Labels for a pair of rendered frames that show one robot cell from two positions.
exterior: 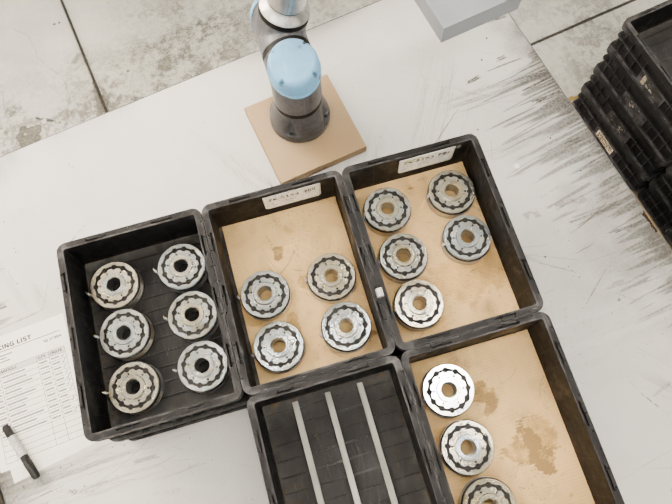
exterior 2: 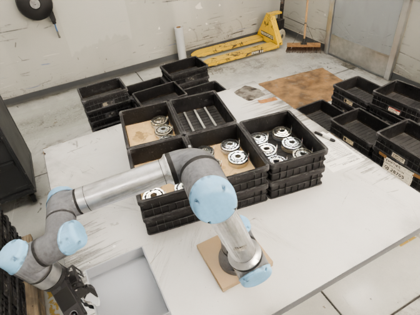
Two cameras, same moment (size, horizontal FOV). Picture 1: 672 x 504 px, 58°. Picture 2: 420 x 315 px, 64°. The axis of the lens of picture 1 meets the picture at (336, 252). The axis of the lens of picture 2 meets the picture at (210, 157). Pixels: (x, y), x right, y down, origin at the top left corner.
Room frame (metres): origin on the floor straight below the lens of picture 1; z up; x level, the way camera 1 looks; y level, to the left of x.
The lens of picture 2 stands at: (1.60, -0.02, 1.92)
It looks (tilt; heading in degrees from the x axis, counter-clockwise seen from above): 39 degrees down; 179
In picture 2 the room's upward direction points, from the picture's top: 6 degrees counter-clockwise
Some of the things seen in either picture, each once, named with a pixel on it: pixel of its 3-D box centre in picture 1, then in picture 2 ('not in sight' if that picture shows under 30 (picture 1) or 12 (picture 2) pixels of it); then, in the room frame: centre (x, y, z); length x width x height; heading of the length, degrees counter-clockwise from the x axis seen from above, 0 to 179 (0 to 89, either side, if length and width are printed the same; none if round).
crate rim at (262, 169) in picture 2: (295, 277); (224, 151); (0.32, 0.08, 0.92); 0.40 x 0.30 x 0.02; 12
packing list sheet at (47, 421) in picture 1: (34, 393); (329, 150); (0.15, 0.70, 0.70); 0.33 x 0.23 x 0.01; 22
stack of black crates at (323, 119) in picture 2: not in sight; (322, 125); (-0.72, 1.02, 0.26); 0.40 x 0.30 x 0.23; 22
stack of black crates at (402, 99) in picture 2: not in sight; (400, 120); (-0.50, 1.55, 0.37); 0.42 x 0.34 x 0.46; 22
